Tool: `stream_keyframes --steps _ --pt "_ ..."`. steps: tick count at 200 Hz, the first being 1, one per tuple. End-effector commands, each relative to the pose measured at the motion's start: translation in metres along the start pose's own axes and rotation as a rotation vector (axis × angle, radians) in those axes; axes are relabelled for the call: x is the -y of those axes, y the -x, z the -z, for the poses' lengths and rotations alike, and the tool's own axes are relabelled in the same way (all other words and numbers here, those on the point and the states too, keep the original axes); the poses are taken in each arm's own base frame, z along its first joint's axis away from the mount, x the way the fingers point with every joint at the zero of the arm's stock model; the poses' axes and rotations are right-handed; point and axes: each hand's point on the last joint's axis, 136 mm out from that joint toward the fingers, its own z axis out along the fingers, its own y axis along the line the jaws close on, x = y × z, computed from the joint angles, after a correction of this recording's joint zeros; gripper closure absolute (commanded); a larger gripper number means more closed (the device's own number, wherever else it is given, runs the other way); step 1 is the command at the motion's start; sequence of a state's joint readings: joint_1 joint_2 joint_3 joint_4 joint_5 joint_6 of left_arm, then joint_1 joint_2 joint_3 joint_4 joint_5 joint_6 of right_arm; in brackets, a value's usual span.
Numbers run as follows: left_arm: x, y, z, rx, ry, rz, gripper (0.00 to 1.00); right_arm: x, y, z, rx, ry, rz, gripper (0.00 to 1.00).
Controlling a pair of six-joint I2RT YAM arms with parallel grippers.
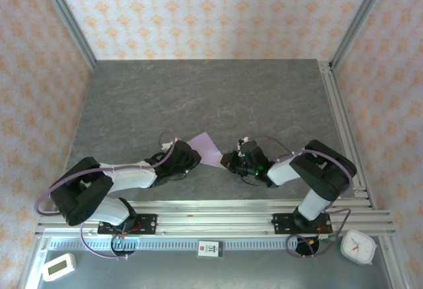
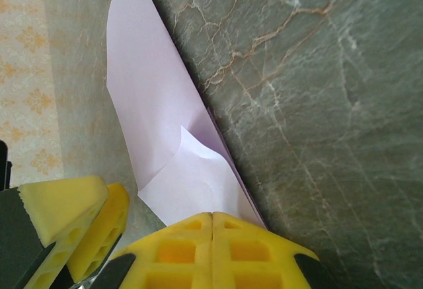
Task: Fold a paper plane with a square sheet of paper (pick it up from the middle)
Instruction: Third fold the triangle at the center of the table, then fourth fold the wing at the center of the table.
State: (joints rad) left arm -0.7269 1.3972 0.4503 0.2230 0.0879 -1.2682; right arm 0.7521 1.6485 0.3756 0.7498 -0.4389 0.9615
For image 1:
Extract purple paper sheet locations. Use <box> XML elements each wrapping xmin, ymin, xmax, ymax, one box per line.
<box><xmin>186</xmin><ymin>132</ymin><xmax>224</xmax><ymax>170</ymax></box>

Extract small white calendar card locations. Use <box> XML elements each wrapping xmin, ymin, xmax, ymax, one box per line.
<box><xmin>197</xmin><ymin>239</ymin><xmax>225</xmax><ymax>259</ymax></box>

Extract grey metal shelf plate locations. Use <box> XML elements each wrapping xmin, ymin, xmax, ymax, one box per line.
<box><xmin>36</xmin><ymin>249</ymin><xmax>394</xmax><ymax>289</ymax></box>

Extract white analogue clock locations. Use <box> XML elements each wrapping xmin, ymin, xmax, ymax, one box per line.
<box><xmin>340</xmin><ymin>229</ymin><xmax>378</xmax><ymax>266</ymax></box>

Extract white digital timer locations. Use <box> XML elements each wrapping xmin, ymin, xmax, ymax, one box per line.
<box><xmin>41</xmin><ymin>252</ymin><xmax>77</xmax><ymax>282</ymax></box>

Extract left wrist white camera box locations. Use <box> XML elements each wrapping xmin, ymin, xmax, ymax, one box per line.
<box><xmin>160</xmin><ymin>138</ymin><xmax>181</xmax><ymax>153</ymax></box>

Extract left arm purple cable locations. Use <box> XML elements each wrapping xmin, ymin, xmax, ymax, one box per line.
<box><xmin>34</xmin><ymin>130</ymin><xmax>176</xmax><ymax>261</ymax></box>

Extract long aluminium rail frame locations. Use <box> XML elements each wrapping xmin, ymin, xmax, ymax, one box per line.
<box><xmin>35</xmin><ymin>199</ymin><xmax>397</xmax><ymax>237</ymax></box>

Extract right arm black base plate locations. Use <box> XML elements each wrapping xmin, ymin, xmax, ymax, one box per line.
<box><xmin>272</xmin><ymin>212</ymin><xmax>333</xmax><ymax>235</ymax></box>

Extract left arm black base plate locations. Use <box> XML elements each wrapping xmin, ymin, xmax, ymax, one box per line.
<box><xmin>98</xmin><ymin>214</ymin><xmax>158</xmax><ymax>236</ymax></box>

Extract slotted grey cable duct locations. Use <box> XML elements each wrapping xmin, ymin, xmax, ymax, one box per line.
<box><xmin>48</xmin><ymin>238</ymin><xmax>298</xmax><ymax>252</ymax></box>

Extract aluminium side rail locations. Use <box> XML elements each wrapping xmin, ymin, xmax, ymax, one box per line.
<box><xmin>317</xmin><ymin>60</ymin><xmax>377</xmax><ymax>210</ymax></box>

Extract aluminium frame bar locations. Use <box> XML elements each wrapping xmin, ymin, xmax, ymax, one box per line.
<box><xmin>18</xmin><ymin>235</ymin><xmax>50</xmax><ymax>289</ymax></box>
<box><xmin>379</xmin><ymin>235</ymin><xmax>410</xmax><ymax>289</ymax></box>

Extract aluminium frame post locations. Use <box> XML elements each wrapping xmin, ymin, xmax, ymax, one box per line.
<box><xmin>329</xmin><ymin>0</ymin><xmax>396</xmax><ymax>71</ymax></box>
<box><xmin>34</xmin><ymin>0</ymin><xmax>97</xmax><ymax>70</ymax></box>

